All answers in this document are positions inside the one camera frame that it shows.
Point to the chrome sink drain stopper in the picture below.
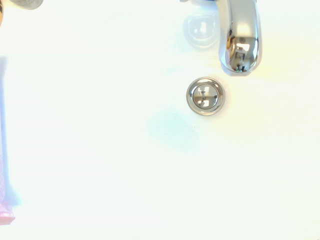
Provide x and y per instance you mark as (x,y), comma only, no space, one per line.
(205,96)

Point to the white ceramic sink basin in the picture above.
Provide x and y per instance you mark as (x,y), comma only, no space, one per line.
(100,125)

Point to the chrome faucet spout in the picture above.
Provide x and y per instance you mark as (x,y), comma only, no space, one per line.
(240,30)

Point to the grey round object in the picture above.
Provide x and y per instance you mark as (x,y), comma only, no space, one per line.
(27,3)

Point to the pink cloth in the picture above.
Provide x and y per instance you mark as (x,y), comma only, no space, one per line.
(5,212)

